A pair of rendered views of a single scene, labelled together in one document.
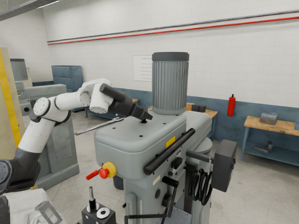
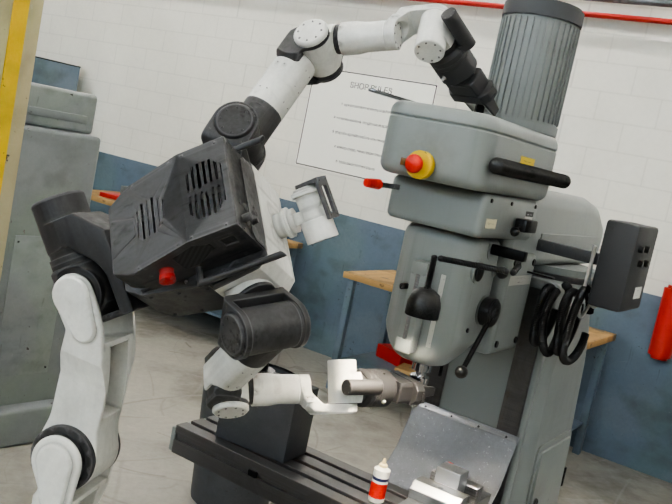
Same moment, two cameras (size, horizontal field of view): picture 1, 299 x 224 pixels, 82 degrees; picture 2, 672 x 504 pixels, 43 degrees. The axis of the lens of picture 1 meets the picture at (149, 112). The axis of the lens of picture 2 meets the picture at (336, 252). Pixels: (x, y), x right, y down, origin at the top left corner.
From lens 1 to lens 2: 132 cm
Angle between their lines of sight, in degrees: 9
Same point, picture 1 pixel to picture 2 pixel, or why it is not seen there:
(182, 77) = (564, 56)
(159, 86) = (513, 66)
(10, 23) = not seen: outside the picture
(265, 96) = not seen: outside the picture
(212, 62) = (620, 144)
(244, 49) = not seen: outside the picture
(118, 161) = (444, 146)
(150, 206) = (459, 294)
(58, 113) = (332, 55)
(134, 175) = (470, 173)
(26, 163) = (263, 127)
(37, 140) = (288, 93)
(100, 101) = (439, 35)
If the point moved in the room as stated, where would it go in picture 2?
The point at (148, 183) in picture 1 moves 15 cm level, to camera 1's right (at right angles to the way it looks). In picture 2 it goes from (479, 217) to (547, 231)
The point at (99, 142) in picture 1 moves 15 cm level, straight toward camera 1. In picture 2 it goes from (409, 115) to (438, 118)
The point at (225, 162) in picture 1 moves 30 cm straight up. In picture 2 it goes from (628, 239) to (660, 111)
